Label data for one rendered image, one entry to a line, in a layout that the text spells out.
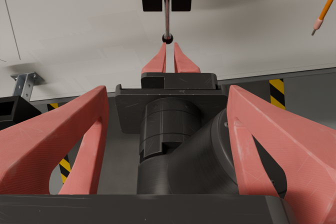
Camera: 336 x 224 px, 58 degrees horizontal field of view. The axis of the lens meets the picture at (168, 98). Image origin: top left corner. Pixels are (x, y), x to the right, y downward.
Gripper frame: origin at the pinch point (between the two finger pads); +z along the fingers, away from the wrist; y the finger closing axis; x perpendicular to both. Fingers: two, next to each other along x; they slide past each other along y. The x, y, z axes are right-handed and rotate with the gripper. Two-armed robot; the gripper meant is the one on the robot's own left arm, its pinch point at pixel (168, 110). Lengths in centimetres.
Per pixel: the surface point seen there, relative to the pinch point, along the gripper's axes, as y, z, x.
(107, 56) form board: 9.3, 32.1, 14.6
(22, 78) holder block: 25.0, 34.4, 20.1
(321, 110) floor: -68, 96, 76
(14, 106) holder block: 23.0, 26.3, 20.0
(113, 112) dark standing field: 27, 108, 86
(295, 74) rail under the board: -21.6, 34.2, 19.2
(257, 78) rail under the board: -15.5, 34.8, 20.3
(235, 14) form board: -8.8, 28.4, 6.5
